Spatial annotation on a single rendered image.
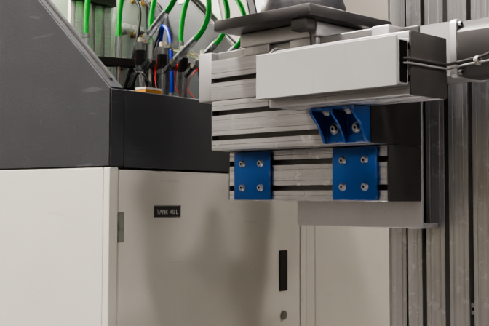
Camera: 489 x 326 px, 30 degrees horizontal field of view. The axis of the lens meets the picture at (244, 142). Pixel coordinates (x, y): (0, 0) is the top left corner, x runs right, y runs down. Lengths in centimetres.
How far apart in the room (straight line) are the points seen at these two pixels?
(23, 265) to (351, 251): 96
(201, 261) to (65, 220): 33
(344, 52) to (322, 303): 125
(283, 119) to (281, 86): 16
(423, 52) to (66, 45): 90
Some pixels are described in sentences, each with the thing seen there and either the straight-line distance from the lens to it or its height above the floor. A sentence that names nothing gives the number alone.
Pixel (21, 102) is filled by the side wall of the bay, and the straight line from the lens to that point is 206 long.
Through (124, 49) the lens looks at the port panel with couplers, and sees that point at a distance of 265.
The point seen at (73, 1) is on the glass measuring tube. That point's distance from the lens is 253.
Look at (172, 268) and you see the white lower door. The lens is 198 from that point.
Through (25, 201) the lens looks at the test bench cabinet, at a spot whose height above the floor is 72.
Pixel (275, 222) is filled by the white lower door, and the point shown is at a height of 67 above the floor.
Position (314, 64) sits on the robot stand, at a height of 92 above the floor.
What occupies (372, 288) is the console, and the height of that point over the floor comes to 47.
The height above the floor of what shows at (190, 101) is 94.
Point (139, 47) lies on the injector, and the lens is 229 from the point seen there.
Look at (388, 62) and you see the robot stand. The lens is 126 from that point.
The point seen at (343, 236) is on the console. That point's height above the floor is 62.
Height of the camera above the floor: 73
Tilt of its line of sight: 4 degrees up
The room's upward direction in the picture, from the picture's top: straight up
